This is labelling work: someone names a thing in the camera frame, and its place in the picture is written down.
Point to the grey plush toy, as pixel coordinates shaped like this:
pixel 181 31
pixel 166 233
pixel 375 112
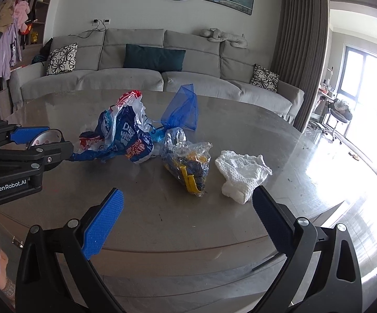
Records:
pixel 221 37

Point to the teal cushion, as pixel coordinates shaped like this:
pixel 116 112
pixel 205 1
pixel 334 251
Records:
pixel 154 58

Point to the beige hanging garment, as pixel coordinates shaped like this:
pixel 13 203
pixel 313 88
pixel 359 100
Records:
pixel 1 14

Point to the cluttered side table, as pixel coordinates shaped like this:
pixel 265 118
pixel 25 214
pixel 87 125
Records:
pixel 322 97

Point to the glass balcony door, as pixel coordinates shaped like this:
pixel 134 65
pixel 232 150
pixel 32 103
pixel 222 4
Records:
pixel 348 71

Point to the clear bag with yellow pieces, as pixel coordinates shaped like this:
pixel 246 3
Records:
pixel 182 159

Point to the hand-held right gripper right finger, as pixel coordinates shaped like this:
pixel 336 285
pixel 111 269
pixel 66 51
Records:
pixel 268 225

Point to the grey brown curtain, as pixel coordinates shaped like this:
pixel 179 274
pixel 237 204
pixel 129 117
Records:
pixel 301 55

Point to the white crumpled paper towel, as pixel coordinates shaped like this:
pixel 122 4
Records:
pixel 240 172

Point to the floral black white cushion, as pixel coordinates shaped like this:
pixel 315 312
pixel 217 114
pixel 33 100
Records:
pixel 264 77
pixel 62 58

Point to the blue red white plastic bag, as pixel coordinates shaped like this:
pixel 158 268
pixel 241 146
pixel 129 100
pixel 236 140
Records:
pixel 123 130

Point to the white wall socket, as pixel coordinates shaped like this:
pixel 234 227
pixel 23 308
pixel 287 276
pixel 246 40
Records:
pixel 105 21

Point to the golden figurine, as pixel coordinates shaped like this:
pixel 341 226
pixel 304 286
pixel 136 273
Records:
pixel 33 36

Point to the blue mesh bag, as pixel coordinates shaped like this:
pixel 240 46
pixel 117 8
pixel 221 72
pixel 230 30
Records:
pixel 183 111

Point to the grey fabric sofa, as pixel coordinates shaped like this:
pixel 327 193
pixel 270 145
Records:
pixel 126 81

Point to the wooden shelf unit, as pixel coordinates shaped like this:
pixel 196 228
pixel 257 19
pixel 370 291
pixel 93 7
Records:
pixel 45 6

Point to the pink hanging garment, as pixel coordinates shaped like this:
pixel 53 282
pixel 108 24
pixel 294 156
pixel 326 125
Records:
pixel 20 16

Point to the purple hanging garment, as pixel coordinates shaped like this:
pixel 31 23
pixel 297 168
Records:
pixel 7 52

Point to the grey office chair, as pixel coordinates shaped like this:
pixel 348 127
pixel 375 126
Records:
pixel 338 111

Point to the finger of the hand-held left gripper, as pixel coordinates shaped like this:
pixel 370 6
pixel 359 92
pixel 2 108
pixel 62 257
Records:
pixel 56 153
pixel 28 134

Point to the pair of slippers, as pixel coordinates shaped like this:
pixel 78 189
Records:
pixel 354 156

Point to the dark cloth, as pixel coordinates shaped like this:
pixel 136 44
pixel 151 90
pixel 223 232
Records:
pixel 43 53

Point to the grey coffee table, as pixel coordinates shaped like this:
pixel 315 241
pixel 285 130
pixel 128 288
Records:
pixel 136 202

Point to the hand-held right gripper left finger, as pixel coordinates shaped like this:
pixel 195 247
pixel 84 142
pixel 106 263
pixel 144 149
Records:
pixel 105 221

